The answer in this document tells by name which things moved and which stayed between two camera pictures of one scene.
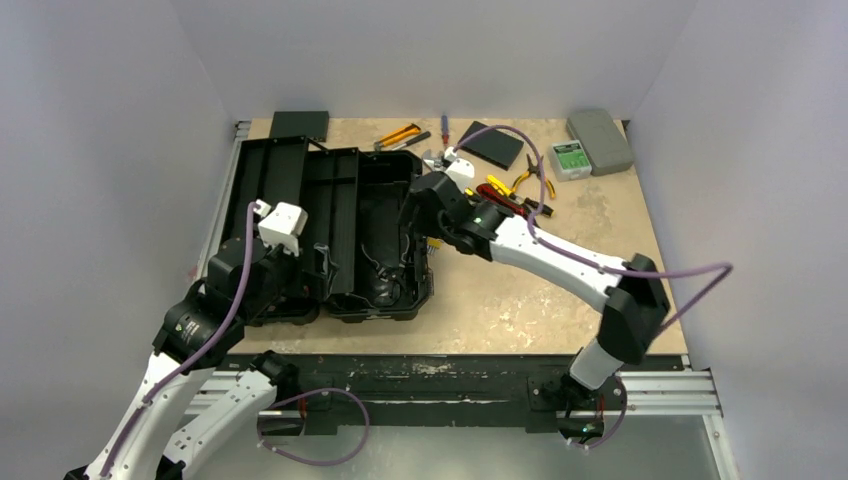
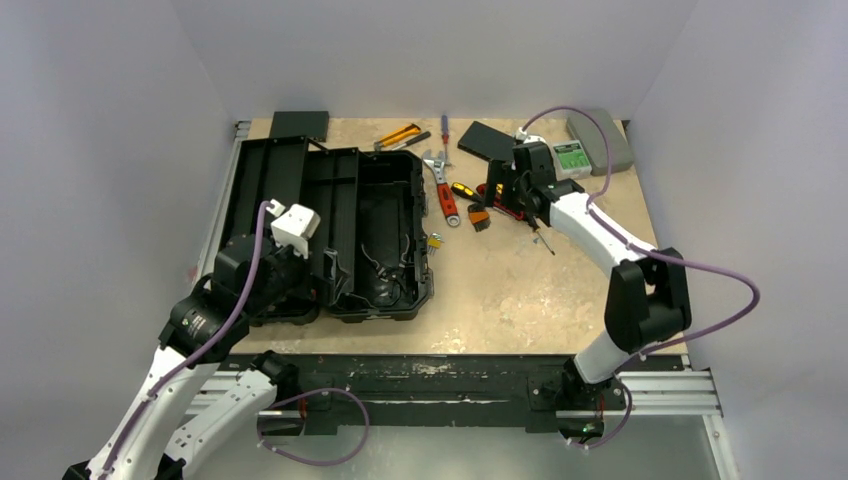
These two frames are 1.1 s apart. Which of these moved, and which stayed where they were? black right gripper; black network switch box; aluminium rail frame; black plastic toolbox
Moved: black right gripper
Stayed: black network switch box; aluminium rail frame; black plastic toolbox
